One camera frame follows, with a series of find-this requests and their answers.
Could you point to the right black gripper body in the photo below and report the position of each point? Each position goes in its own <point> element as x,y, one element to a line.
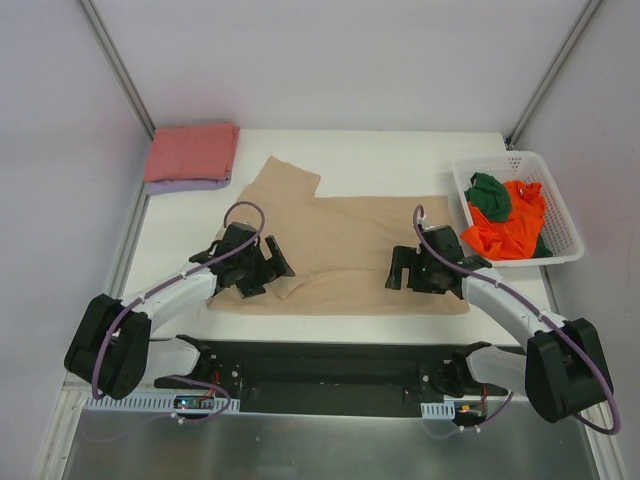
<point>408,270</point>

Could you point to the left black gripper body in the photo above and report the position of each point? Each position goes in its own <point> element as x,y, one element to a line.
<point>267,267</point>

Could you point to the beige t shirt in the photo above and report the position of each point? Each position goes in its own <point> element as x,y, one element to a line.
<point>340,249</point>

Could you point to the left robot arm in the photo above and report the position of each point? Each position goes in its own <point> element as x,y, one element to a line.
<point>113,348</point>

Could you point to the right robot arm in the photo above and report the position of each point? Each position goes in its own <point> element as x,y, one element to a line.
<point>562,369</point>

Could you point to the orange t shirt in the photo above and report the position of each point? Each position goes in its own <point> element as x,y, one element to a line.
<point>518,236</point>

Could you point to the green t shirt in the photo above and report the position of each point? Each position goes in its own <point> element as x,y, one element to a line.
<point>490,192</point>

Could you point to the folded pink t shirt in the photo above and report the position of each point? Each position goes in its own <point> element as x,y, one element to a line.
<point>197,152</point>

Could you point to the folded lavender t shirt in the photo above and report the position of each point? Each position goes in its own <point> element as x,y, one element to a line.
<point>160,187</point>

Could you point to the white plastic basket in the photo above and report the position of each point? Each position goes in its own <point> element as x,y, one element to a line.
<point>559,232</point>

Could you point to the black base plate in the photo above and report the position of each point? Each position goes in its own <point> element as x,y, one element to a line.
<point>370,380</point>

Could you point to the right white cable duct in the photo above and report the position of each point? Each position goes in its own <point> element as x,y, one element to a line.
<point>451,409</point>

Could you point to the white cable duct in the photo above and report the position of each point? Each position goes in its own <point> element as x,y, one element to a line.
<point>165,403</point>
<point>451,409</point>

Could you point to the left white cable duct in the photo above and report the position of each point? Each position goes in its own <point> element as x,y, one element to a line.
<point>165,403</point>

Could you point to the right aluminium frame post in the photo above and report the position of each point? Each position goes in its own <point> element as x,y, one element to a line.
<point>585,18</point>

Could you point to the aluminium frame post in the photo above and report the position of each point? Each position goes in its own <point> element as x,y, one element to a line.
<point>117,65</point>
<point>585,18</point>

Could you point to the left aluminium frame post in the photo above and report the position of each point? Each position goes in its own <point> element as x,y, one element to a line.
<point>117,65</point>

